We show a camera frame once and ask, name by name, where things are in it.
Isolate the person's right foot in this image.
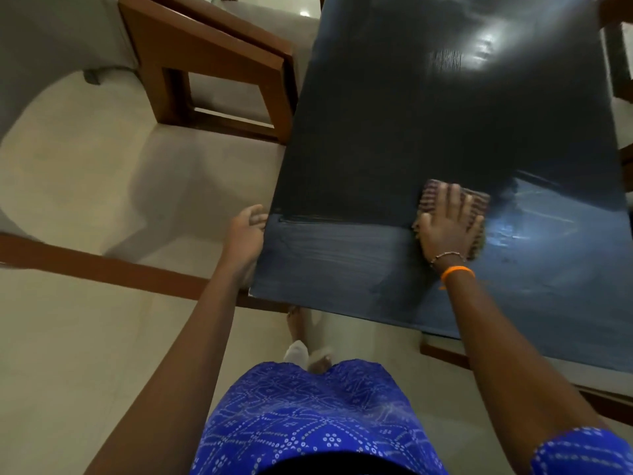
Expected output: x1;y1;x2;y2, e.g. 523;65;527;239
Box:
309;346;335;374

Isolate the black table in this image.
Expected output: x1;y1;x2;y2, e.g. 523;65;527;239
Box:
248;0;633;374

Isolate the person's left foot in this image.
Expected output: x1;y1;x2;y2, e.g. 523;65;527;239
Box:
286;306;310;364

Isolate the blue patterned dress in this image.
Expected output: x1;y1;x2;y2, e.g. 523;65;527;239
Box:
190;360;633;475

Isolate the checkered cleaning cloth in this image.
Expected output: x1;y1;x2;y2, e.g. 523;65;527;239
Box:
413;178;491;261

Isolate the thin beaded bracelet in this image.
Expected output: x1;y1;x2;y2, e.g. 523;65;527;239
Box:
427;251;467;270

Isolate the beige wooden armchair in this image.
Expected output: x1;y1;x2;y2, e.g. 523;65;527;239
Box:
420;142;633;426
598;0;633;102
0;0;297;312
143;0;327;129

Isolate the person's left forearm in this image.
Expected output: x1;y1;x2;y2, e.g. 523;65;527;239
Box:
84;264;258;475

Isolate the orange wristband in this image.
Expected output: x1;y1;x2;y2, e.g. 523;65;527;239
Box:
438;265;477;291

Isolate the person's foot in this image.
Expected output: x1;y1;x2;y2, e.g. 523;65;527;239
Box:
286;306;310;364
309;346;335;374

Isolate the person's right hand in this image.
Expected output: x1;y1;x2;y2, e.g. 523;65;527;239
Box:
413;182;485;270

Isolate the person's left hand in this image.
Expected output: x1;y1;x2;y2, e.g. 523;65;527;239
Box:
220;204;270;288

